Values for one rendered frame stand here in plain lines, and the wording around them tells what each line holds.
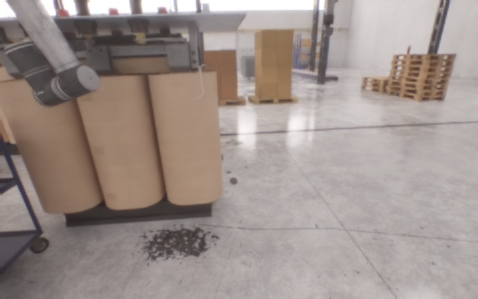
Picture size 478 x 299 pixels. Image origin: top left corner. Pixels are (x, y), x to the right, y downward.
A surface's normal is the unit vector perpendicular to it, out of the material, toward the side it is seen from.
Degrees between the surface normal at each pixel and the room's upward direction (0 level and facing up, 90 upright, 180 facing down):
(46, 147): 90
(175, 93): 90
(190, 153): 90
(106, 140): 90
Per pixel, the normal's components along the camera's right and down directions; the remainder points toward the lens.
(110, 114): 0.09, 0.36
